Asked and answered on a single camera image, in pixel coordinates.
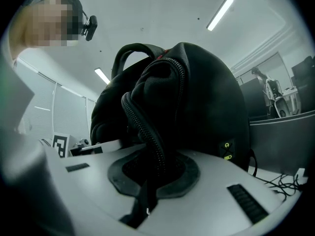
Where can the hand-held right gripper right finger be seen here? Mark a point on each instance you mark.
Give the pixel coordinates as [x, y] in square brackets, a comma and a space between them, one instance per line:
[209, 205]

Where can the person's head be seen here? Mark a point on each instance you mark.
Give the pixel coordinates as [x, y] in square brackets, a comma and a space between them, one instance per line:
[44, 23]

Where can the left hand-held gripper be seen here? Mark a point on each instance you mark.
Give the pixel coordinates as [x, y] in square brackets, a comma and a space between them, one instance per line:
[60, 144]

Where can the ceiling light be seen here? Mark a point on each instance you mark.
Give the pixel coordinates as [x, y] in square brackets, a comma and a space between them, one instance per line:
[102, 76]
[221, 11]

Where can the black head-worn camera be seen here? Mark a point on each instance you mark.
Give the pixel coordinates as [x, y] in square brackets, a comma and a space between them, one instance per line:
[90, 27]

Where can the black monitor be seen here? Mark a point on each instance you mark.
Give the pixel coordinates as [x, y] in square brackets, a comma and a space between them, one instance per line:
[253, 99]

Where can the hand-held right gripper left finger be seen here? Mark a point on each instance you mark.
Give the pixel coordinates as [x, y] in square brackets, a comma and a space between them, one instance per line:
[86, 185]

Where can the long white desk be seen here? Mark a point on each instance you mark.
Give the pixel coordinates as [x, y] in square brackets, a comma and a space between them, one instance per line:
[291, 95]

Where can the person's grey shirt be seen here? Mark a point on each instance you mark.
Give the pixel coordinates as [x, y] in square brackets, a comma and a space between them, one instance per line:
[12, 95]

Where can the black backpack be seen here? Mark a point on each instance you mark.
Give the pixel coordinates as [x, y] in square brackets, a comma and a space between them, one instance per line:
[201, 102]

